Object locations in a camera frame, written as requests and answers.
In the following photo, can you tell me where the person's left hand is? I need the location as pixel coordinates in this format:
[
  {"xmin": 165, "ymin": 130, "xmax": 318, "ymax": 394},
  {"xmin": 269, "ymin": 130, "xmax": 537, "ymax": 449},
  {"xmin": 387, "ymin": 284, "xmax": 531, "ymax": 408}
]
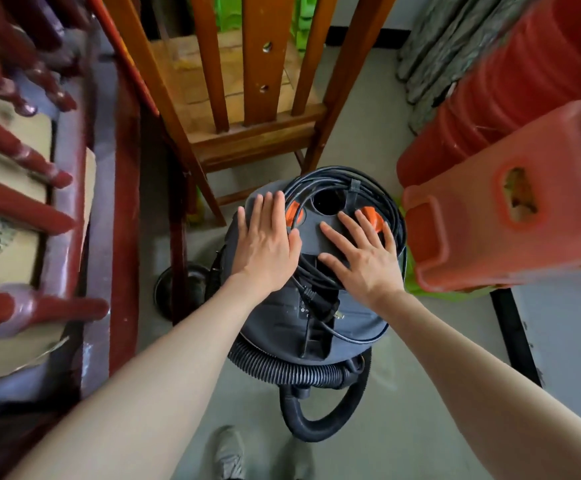
[{"xmin": 229, "ymin": 190, "xmax": 304, "ymax": 298}]

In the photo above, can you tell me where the person's right hand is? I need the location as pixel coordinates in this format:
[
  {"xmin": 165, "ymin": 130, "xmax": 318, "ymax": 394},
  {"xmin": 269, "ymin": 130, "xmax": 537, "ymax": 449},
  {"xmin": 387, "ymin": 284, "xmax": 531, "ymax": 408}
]
[{"xmin": 316, "ymin": 209, "xmax": 406, "ymax": 311}]

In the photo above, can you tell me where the grey vacuum cleaner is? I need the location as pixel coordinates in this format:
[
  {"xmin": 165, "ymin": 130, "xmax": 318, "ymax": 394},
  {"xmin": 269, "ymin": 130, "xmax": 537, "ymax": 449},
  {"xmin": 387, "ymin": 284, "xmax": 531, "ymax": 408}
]
[{"xmin": 153, "ymin": 177, "xmax": 409, "ymax": 368}]

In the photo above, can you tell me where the black power cord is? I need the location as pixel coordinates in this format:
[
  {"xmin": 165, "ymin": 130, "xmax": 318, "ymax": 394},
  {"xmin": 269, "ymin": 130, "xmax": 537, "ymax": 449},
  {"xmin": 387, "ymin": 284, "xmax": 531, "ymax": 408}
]
[{"xmin": 283, "ymin": 166, "xmax": 409, "ymax": 345}]

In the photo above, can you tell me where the black ribbed vacuum hose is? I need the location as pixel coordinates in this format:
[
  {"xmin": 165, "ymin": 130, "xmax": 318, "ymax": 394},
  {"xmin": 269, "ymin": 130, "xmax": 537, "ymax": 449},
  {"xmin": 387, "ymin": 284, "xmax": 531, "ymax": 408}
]
[{"xmin": 227, "ymin": 334, "xmax": 373, "ymax": 443}]

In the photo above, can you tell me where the person's left forearm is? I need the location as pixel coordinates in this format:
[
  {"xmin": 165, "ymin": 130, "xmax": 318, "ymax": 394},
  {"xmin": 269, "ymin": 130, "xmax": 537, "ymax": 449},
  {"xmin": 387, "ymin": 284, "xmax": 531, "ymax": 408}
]
[{"xmin": 5, "ymin": 274, "xmax": 271, "ymax": 480}]

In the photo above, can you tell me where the person's right forearm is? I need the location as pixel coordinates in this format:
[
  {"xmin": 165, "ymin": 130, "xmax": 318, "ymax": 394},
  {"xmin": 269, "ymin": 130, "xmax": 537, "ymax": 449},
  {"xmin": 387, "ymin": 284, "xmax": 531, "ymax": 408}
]
[{"xmin": 370, "ymin": 289, "xmax": 581, "ymax": 480}]

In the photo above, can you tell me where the person's right shoe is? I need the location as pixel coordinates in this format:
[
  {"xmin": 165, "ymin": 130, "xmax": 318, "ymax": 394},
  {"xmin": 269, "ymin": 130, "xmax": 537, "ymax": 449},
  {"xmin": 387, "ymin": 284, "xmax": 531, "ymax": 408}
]
[{"xmin": 285, "ymin": 437, "xmax": 316, "ymax": 480}]

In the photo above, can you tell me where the green plastic stool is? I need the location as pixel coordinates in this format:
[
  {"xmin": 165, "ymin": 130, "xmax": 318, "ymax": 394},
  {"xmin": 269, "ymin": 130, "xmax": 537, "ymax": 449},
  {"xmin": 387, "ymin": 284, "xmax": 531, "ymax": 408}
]
[{"xmin": 395, "ymin": 194, "xmax": 496, "ymax": 303}]

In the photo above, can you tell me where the black baseboard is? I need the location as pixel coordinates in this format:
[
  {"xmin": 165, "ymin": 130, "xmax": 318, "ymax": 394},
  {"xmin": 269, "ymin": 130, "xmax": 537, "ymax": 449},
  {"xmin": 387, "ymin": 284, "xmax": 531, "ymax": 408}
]
[{"xmin": 324, "ymin": 25, "xmax": 544, "ymax": 388}]

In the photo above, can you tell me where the wooden chair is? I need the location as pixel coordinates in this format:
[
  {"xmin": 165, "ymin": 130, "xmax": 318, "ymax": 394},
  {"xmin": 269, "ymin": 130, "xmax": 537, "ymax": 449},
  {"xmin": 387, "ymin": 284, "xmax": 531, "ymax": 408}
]
[{"xmin": 98, "ymin": 0, "xmax": 401, "ymax": 228}]

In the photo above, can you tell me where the stack of orange buckets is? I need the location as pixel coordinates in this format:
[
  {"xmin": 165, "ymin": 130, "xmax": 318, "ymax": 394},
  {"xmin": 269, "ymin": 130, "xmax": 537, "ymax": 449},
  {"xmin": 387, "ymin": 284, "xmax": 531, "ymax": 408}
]
[{"xmin": 396, "ymin": 0, "xmax": 581, "ymax": 188}]

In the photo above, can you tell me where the stack of green plastic stools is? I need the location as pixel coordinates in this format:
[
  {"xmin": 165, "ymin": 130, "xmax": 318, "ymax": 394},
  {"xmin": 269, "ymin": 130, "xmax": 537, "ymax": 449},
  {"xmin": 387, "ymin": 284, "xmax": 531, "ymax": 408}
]
[{"xmin": 213, "ymin": 0, "xmax": 320, "ymax": 53}]

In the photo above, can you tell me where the flat cardboard sheet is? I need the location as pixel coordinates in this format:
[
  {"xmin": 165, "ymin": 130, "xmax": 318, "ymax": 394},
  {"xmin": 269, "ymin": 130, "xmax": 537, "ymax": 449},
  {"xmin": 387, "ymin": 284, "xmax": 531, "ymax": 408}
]
[{"xmin": 0, "ymin": 84, "xmax": 97, "ymax": 383}]

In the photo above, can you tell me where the red wooden bed frame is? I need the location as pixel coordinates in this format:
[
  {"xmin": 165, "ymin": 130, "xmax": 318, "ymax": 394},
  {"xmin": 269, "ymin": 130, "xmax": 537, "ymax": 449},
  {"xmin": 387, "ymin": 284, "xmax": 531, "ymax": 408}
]
[{"xmin": 0, "ymin": 0, "xmax": 191, "ymax": 480}]

